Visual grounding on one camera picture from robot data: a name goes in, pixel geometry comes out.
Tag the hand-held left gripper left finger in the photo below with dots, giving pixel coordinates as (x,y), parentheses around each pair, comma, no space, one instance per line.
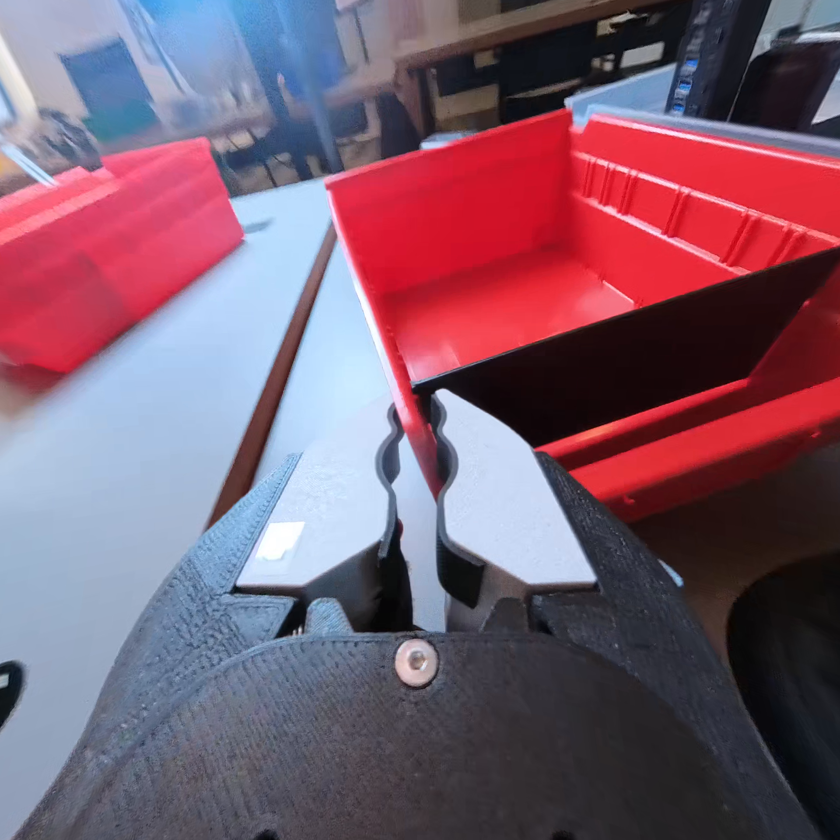
(321,518)

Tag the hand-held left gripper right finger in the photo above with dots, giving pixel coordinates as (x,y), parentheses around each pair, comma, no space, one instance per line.
(512,518)

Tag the red plastic bin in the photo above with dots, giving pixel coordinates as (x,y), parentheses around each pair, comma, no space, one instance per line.
(131,262)
(472,197)

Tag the black usb hub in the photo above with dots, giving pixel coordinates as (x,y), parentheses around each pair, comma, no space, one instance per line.
(709,52)

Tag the black bin divider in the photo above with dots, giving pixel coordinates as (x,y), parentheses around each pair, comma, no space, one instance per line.
(623,367)

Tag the wooden desk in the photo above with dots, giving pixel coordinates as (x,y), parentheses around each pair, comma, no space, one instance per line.
(525,26)

